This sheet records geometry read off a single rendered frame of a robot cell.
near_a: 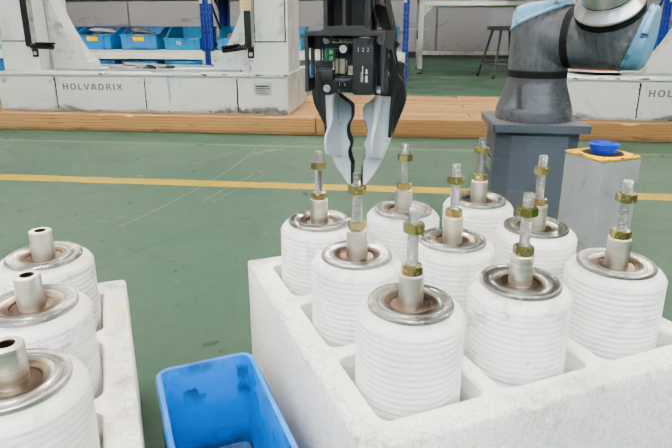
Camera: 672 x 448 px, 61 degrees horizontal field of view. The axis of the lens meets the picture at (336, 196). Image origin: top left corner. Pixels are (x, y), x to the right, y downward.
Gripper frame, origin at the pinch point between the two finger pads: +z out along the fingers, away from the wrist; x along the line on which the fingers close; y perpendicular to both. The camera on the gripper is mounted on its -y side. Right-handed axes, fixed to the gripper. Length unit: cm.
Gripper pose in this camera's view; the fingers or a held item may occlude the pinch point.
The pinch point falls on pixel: (358, 169)
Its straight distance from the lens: 58.6
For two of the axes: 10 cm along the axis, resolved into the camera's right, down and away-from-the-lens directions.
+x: 9.7, 0.7, -2.2
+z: 0.0, 9.6, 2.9
